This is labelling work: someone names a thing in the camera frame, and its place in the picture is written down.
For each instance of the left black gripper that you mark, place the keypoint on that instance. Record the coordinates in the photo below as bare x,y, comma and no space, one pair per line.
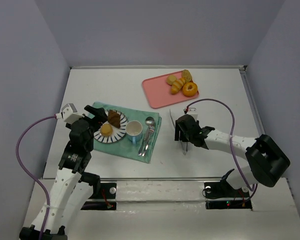
95,117

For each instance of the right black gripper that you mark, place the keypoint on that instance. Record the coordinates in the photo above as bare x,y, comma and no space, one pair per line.
179,130

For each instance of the chocolate croissant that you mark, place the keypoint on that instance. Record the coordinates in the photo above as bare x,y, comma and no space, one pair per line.
114,118

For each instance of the round muffin front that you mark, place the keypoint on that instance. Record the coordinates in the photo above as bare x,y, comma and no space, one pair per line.
106,130

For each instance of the round muffin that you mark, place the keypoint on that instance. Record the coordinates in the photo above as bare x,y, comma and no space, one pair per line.
106,130
171,79

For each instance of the metal tongs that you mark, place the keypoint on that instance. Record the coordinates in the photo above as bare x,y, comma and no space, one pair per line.
183,145

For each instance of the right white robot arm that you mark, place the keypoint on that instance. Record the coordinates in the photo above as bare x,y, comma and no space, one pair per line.
266,161

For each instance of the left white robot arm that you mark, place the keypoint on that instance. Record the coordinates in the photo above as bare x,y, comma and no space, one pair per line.
72,186

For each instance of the seeded bread roll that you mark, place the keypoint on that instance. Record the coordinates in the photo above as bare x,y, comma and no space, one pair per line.
186,75

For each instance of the blue striped white plate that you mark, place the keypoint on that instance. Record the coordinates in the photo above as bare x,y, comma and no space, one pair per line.
117,134

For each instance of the metal fork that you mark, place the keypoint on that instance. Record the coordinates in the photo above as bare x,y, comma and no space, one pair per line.
147,143

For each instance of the metal spoon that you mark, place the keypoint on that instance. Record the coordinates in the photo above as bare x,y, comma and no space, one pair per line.
148,122

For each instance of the light blue mug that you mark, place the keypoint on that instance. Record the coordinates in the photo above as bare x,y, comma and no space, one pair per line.
134,130

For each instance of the pink tray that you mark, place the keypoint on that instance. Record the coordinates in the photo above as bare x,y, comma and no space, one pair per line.
158,94

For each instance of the orange donut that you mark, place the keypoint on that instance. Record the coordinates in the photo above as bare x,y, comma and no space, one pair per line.
189,89

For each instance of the green cloth placemat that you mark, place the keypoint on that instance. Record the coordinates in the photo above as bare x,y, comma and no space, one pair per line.
124,147

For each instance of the striped yellow croissant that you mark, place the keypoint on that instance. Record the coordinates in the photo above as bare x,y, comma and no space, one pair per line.
177,85

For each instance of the metal knife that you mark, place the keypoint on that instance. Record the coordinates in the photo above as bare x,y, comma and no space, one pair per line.
145,142

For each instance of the round muffin back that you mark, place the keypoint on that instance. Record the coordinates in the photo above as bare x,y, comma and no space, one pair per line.
171,79

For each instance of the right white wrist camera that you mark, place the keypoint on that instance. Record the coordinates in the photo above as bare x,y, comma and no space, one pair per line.
192,112

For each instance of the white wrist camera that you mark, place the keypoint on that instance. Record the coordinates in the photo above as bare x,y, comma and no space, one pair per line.
70,114
192,112

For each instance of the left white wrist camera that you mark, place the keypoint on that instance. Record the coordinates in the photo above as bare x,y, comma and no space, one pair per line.
70,114

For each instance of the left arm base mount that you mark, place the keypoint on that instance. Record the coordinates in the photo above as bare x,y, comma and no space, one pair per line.
103,198

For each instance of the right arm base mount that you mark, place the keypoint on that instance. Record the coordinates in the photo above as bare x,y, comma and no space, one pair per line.
224,197

